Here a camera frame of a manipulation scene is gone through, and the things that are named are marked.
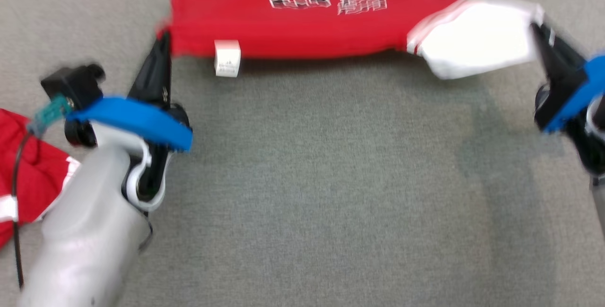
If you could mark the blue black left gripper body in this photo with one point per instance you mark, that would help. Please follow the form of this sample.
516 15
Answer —
137 118

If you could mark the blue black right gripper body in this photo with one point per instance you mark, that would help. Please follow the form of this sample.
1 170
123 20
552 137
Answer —
572 99

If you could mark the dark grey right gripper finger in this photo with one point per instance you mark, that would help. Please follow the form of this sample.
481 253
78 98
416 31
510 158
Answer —
557 56

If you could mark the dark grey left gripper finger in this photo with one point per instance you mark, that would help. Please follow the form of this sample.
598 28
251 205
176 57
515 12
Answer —
153 75

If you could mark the red jersey with white stripes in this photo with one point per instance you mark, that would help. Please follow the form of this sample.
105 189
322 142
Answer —
246 23

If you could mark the plain red white-trimmed garment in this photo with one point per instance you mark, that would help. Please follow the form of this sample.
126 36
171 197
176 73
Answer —
38 170

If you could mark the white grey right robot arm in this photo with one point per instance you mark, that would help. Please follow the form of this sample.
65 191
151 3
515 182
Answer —
599 203

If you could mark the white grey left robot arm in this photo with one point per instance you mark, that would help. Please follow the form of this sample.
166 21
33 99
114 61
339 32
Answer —
85 231

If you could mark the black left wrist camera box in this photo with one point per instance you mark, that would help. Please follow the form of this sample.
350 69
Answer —
73 85

